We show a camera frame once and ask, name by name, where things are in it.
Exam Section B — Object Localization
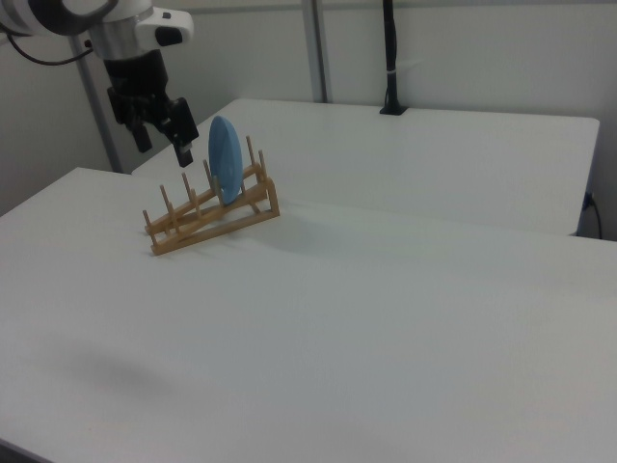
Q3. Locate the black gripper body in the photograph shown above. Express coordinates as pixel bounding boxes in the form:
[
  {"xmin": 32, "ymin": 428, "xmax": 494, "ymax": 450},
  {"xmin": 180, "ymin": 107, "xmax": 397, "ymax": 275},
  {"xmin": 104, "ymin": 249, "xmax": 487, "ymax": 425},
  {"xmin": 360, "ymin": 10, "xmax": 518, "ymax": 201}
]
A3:
[{"xmin": 103, "ymin": 50, "xmax": 200, "ymax": 144}]

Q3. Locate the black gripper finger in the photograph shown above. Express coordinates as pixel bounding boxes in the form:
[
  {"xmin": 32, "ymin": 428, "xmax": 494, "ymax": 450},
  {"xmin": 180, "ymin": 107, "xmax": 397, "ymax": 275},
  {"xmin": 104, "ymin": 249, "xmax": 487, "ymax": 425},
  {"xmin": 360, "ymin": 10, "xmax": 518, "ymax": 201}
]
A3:
[
  {"xmin": 174, "ymin": 139, "xmax": 196, "ymax": 168},
  {"xmin": 130, "ymin": 123, "xmax": 153, "ymax": 153}
]

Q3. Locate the blue round plate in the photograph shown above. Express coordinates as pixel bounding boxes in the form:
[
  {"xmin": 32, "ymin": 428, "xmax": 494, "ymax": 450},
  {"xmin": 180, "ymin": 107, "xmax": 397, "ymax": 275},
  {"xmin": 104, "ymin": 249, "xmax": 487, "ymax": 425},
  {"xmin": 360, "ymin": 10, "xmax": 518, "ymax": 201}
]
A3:
[{"xmin": 207, "ymin": 115, "xmax": 244, "ymax": 204}]

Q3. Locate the wooden plate rack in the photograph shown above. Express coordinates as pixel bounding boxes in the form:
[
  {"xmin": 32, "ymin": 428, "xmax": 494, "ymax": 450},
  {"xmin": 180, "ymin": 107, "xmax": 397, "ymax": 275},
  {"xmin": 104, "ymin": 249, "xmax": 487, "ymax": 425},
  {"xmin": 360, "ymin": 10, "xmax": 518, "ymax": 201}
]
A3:
[{"xmin": 142, "ymin": 135, "xmax": 281, "ymax": 257}]

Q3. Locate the grey aluminium frame post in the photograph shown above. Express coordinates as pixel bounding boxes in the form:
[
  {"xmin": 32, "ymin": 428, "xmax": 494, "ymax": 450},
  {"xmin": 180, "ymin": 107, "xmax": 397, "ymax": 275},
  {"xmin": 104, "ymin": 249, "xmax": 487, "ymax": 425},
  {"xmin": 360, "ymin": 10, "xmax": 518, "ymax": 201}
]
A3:
[
  {"xmin": 301, "ymin": 0, "xmax": 334, "ymax": 104},
  {"xmin": 67, "ymin": 36, "xmax": 124, "ymax": 174}
]

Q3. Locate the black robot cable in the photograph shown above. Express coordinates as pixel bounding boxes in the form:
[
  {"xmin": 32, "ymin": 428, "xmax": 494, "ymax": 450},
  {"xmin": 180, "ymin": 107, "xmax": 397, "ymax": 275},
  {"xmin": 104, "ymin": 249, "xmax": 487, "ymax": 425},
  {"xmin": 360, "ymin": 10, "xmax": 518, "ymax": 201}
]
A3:
[{"xmin": 0, "ymin": 26, "xmax": 95, "ymax": 66}]

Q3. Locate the black camera pole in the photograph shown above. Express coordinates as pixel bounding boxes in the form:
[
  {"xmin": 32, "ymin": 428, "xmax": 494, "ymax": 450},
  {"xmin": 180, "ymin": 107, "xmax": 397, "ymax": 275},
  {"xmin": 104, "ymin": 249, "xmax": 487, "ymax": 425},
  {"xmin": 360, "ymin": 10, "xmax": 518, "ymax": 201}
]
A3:
[{"xmin": 379, "ymin": 0, "xmax": 410, "ymax": 117}]

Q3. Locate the black power cable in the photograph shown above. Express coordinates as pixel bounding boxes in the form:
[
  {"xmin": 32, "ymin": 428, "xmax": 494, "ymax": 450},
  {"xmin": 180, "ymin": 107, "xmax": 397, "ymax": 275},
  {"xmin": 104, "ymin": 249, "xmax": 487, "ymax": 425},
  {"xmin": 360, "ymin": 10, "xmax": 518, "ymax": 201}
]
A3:
[{"xmin": 582, "ymin": 191, "xmax": 604, "ymax": 240}]

